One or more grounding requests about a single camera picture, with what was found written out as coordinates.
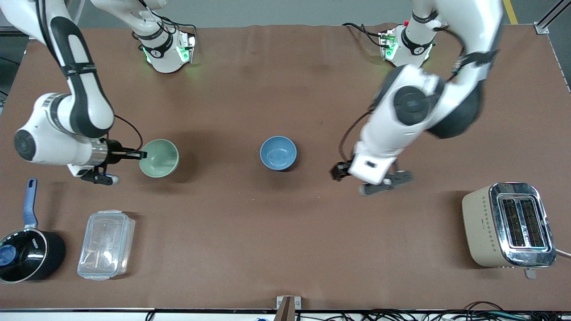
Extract green bowl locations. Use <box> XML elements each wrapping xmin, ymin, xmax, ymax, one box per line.
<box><xmin>138</xmin><ymin>139</ymin><xmax>180</xmax><ymax>178</ymax></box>

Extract blue bowl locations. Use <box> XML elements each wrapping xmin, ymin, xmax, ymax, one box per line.
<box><xmin>260</xmin><ymin>136</ymin><xmax>298</xmax><ymax>171</ymax></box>

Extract brown table mat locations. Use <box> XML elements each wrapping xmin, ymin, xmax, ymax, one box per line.
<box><xmin>0</xmin><ymin>23</ymin><xmax>571</xmax><ymax>311</ymax></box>

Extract clear plastic lidded container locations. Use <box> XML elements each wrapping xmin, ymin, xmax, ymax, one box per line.
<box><xmin>77</xmin><ymin>210</ymin><xmax>136</xmax><ymax>281</ymax></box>

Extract glass lid with blue knob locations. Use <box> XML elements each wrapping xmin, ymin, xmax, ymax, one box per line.
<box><xmin>0</xmin><ymin>229</ymin><xmax>48</xmax><ymax>282</ymax></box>

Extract beige and chrome toaster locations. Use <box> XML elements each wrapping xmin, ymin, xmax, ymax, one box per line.
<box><xmin>462</xmin><ymin>182</ymin><xmax>557</xmax><ymax>280</ymax></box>

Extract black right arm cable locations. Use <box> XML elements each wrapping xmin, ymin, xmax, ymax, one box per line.
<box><xmin>113</xmin><ymin>115</ymin><xmax>144</xmax><ymax>152</ymax></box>

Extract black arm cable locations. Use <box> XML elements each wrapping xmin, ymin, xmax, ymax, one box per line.
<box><xmin>339</xmin><ymin>109</ymin><xmax>374</xmax><ymax>165</ymax></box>
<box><xmin>113</xmin><ymin>115</ymin><xmax>144</xmax><ymax>152</ymax></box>

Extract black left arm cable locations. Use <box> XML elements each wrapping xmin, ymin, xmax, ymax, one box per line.
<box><xmin>339</xmin><ymin>109</ymin><xmax>374</xmax><ymax>165</ymax></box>

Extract base connector bracket green light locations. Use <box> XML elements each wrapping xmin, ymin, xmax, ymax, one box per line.
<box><xmin>177</xmin><ymin>33</ymin><xmax>197</xmax><ymax>64</ymax></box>
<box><xmin>378</xmin><ymin>29</ymin><xmax>398</xmax><ymax>62</ymax></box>

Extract black saucepan with blue handle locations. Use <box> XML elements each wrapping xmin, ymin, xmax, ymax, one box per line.
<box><xmin>0</xmin><ymin>178</ymin><xmax>66</xmax><ymax>284</ymax></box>

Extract black base cable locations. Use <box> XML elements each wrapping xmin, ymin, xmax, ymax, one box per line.
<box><xmin>138</xmin><ymin>0</ymin><xmax>198</xmax><ymax>38</ymax></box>
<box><xmin>342</xmin><ymin>22</ymin><xmax>388</xmax><ymax>48</ymax></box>

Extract metal table edge bracket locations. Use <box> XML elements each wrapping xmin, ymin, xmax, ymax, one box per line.
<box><xmin>276</xmin><ymin>296</ymin><xmax>302</xmax><ymax>321</ymax></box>

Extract aluminium frame profile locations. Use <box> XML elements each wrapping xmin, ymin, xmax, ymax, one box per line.
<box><xmin>534</xmin><ymin>0</ymin><xmax>571</xmax><ymax>35</ymax></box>
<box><xmin>0</xmin><ymin>25</ymin><xmax>44</xmax><ymax>41</ymax></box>

